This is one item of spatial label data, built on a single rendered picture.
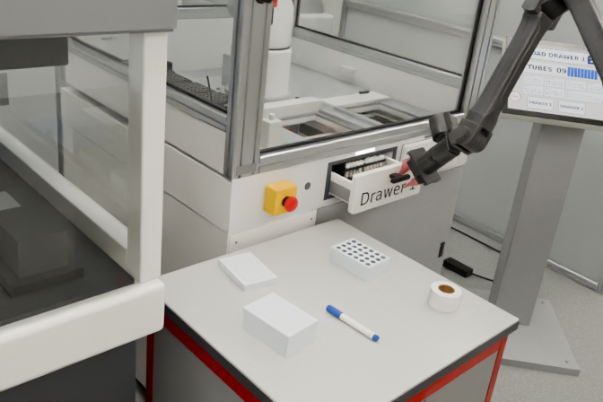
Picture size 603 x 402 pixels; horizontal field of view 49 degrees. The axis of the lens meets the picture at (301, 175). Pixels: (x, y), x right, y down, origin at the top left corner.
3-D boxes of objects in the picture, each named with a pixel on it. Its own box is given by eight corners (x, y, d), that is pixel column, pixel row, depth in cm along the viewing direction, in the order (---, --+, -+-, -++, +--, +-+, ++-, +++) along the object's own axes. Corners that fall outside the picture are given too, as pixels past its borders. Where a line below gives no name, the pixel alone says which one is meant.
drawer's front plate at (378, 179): (419, 193, 194) (425, 158, 190) (352, 214, 175) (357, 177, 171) (415, 190, 195) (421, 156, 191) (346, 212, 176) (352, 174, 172)
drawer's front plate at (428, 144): (456, 164, 220) (462, 133, 216) (401, 180, 201) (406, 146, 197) (451, 162, 221) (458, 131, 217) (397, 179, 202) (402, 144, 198)
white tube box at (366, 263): (388, 271, 161) (390, 257, 159) (366, 282, 155) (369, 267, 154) (351, 250, 169) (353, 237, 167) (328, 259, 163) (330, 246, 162)
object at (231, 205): (466, 162, 228) (475, 123, 222) (228, 234, 161) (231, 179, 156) (286, 90, 290) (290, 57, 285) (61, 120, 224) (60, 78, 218)
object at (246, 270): (277, 283, 151) (277, 276, 150) (244, 292, 146) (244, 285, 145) (249, 257, 160) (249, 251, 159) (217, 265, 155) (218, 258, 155)
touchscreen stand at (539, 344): (578, 376, 254) (660, 126, 216) (461, 358, 257) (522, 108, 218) (546, 305, 300) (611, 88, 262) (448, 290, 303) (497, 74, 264)
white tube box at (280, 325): (315, 341, 132) (318, 319, 130) (285, 359, 126) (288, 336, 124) (270, 312, 140) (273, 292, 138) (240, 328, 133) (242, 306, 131)
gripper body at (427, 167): (419, 150, 180) (437, 136, 175) (437, 182, 178) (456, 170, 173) (404, 153, 176) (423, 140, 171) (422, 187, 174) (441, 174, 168)
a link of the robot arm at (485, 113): (550, -15, 157) (570, 7, 164) (530, -18, 161) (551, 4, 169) (462, 144, 160) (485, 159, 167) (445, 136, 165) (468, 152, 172)
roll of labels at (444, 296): (421, 301, 150) (424, 285, 149) (441, 292, 155) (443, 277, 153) (445, 316, 145) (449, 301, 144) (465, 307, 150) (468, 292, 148)
